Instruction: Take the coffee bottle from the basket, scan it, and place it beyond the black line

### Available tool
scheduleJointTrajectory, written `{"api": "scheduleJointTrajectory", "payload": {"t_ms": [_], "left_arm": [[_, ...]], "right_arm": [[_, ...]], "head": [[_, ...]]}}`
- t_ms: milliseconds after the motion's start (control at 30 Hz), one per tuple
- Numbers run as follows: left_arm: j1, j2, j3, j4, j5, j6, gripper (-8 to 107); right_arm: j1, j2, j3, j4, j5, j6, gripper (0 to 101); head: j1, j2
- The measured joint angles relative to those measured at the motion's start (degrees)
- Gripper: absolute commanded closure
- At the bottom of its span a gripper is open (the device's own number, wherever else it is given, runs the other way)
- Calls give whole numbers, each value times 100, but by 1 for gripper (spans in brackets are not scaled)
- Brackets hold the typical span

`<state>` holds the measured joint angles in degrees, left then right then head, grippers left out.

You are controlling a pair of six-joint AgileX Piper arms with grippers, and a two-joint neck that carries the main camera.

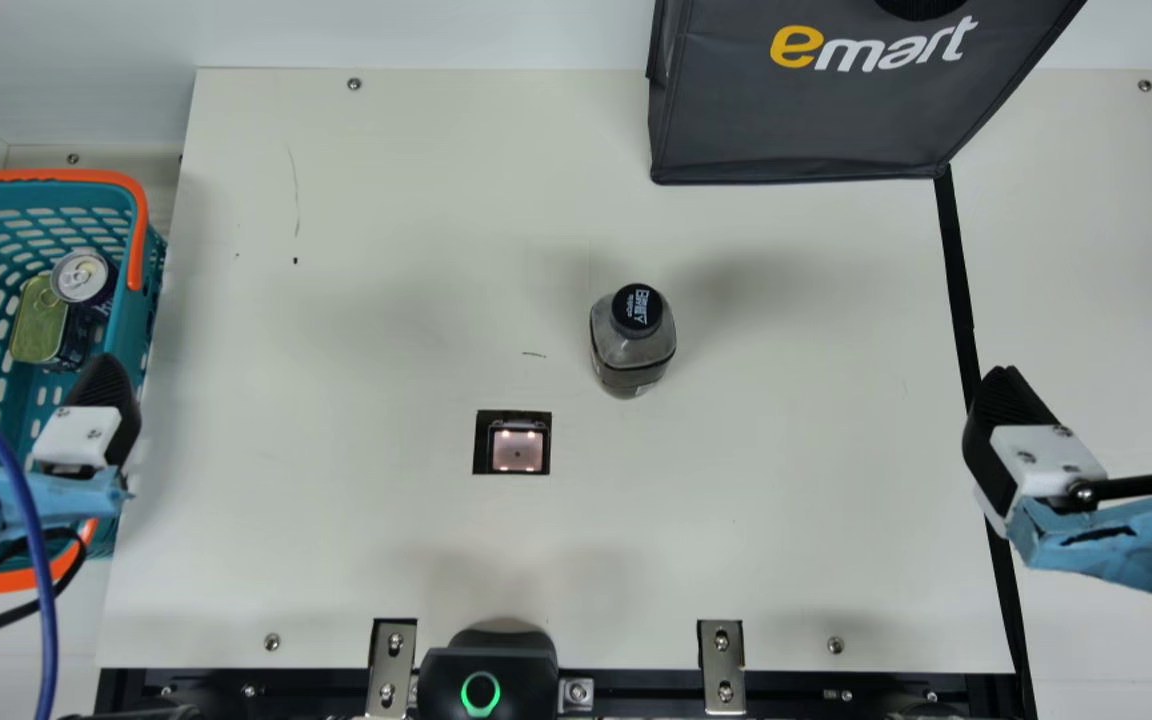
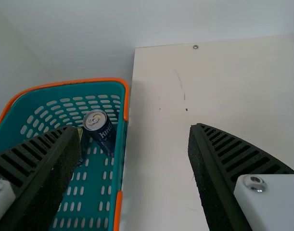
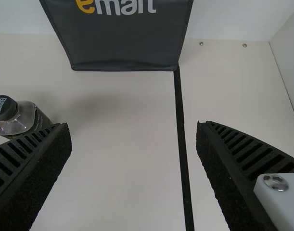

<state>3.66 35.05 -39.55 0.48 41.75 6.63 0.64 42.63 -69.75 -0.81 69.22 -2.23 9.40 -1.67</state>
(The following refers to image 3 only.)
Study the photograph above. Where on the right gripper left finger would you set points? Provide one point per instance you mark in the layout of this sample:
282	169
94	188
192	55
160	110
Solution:
36	173

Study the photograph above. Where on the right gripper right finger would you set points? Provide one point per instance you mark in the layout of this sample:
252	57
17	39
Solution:
233	173

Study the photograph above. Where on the dark coffee bottle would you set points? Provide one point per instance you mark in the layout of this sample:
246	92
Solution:
6	109

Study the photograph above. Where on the black strip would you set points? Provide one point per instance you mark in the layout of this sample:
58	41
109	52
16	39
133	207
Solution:
182	144

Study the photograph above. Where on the dark grey bag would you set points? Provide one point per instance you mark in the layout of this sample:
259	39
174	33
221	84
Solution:
118	38

